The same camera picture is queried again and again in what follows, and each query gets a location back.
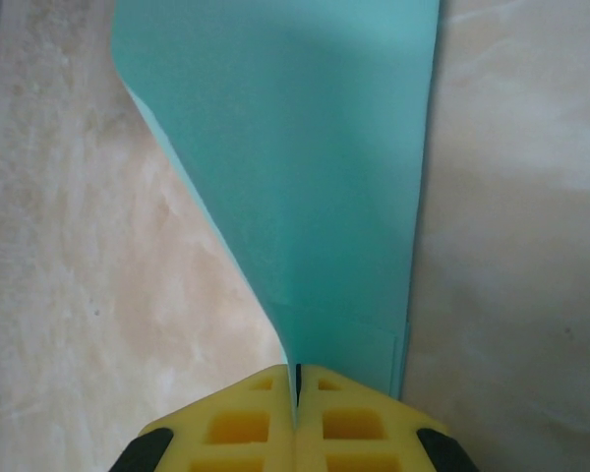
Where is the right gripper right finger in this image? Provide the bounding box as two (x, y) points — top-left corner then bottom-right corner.
(294, 362), (479, 472)

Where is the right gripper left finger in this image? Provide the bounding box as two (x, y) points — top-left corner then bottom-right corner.
(121, 363), (297, 472)

